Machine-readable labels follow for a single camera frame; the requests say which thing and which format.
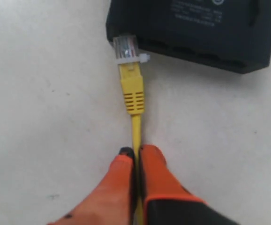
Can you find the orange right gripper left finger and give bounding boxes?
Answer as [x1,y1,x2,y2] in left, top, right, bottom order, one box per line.
[52,147,135,225]

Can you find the yellow ethernet cable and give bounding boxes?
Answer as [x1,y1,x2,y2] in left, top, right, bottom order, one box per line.
[113,34,151,225]

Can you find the small black box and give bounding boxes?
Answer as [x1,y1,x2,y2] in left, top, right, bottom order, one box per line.
[106,0,271,74]

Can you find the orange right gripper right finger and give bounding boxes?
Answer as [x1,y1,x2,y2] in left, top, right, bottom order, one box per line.
[139,145,236,225]

